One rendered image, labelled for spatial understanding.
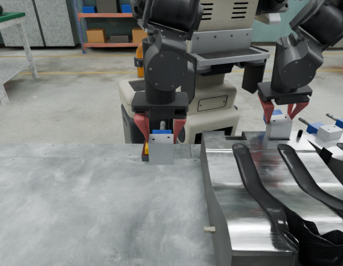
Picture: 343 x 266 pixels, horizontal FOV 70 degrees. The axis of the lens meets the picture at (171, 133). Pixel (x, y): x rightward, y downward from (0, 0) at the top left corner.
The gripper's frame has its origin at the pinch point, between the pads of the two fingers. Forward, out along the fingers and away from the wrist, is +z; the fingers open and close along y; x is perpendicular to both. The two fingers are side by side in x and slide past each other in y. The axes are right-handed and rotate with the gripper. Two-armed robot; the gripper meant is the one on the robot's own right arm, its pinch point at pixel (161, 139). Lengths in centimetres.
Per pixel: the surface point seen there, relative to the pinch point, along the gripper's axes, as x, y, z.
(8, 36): 491, -338, 69
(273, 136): 9.7, 27.6, 5.2
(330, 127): 16.8, 46.2, 6.8
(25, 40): 315, -205, 42
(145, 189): 1.0, -4.1, 15.2
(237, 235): -21.2, 11.2, 1.6
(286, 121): 9.8, 29.7, 0.8
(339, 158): 6.2, 43.5, 9.2
